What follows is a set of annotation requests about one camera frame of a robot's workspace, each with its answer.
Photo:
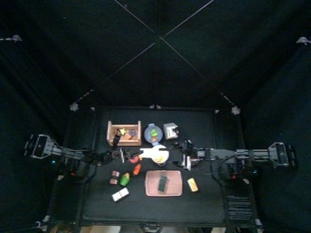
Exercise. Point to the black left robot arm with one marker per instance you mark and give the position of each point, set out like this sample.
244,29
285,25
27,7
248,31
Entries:
60,150

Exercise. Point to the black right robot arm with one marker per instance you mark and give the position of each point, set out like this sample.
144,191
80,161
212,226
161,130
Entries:
243,153

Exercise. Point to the red round toy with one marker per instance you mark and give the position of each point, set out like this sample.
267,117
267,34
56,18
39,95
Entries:
133,159

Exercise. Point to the black toy utensil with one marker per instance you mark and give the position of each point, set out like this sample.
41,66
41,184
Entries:
116,140

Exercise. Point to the orange toy carrot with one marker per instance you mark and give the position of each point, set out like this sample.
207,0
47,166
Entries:
137,170

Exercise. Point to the small pink cube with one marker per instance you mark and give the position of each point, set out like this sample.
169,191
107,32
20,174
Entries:
115,173
113,181

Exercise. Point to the cream toy pot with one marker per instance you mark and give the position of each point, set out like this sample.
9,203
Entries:
160,160

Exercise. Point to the white toy knife block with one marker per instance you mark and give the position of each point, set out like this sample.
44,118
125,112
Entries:
168,129

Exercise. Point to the toy corn with green husk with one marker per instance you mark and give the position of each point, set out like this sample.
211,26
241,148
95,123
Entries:
124,179

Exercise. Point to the orange toy food piece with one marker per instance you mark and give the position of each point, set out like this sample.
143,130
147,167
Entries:
153,139

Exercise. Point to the purple toy piece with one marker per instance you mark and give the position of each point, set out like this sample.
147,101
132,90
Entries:
132,132

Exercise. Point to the yellow star toy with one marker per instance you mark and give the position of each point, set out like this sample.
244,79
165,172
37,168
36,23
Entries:
121,131

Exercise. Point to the wooden toy crate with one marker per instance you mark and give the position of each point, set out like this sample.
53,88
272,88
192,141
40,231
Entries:
139,133

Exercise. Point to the green toy food piece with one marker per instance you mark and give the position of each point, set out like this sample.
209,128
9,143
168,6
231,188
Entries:
153,132

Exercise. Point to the pink plastic tray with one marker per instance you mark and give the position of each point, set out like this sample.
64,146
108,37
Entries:
173,185

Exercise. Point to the yellow toy block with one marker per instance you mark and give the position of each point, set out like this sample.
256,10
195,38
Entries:
192,184

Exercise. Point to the white card box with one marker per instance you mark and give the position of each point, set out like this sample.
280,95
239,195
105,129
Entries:
120,194

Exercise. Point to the metal frame clamp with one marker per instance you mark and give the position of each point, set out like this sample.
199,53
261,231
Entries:
235,110
153,106
73,106
15,38
303,40

